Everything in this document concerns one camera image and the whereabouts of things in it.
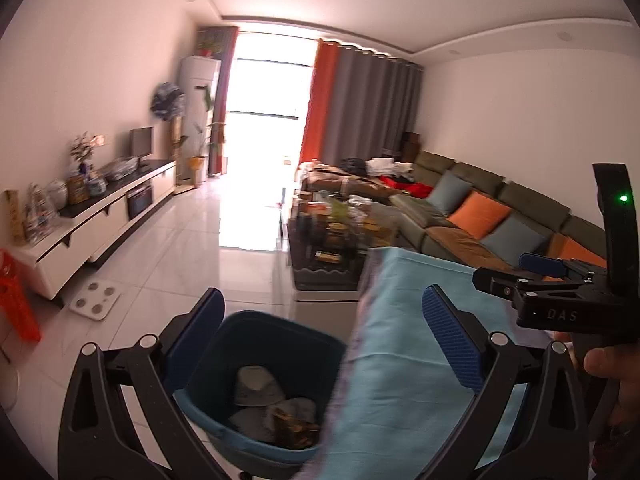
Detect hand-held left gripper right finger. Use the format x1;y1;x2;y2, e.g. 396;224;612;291
420;284;591;480

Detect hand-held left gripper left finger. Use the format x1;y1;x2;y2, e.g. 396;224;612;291
57;287;236;480

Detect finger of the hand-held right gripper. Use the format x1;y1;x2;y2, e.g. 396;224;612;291
472;266;608;302
518;252;569;277

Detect blue plastic trash bin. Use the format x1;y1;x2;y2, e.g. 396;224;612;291
172;310;351;468

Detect white blue-dotted paper bowl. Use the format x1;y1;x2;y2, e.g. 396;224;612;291
229;397;318;443

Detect person's right hand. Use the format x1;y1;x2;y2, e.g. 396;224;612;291
584;346;625;380

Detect orange cushion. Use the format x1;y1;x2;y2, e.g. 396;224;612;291
542;236;608;281
446;192;512;240

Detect blue-grey cushion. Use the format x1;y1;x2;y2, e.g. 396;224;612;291
480;215;546;267
427;171;473;216

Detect blue and grey printed tablecloth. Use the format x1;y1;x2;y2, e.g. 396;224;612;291
300;247;531;480

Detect green sectional sofa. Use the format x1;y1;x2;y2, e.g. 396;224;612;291
300;150;608;281

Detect white bathroom scale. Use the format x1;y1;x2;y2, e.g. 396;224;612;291
70;280;122;322

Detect red cloth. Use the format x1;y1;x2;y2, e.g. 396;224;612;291
380;175;433;200

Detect black glass coffee table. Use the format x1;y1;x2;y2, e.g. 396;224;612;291
287;195;401;303

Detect white and black TV cabinet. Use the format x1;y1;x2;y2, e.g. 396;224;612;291
20;159;178;306

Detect brown cardboard boxes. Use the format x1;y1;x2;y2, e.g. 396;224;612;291
400;131;421;161

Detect white clothes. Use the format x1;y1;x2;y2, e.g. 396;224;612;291
365;157;401;178

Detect group of jars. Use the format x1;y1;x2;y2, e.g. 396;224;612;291
292;190;396;256

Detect tall plant in yellow wrap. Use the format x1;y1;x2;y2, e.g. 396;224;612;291
187;85;226;186

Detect orange plastic bag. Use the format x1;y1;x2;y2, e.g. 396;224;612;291
0;249;42;343

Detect clear plastic bag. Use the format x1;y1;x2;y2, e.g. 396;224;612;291
102;156;140;181

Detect black monitor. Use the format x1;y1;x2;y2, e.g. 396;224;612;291
129;126;155;167

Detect clear plastic gift box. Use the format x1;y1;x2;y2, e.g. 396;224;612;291
24;185;58;243

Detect orange and grey curtain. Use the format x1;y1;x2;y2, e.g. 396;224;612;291
197;25;238;177
299;37;425;166

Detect plant in blue vase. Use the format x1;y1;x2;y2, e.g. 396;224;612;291
69;132;98;181

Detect yellow tall box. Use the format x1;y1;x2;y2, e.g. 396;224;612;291
5;189;26;246

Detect covered standing fan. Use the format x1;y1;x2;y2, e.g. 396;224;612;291
151;82;187;161

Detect white standing air conditioner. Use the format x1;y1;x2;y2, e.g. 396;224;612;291
175;56;222;186

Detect glass balcony door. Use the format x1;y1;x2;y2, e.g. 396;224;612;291
220;30;318;176

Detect small potted plant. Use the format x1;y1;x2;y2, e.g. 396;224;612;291
196;35;223;58

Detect golden picture frame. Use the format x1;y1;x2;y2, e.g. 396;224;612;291
66;175;87;206

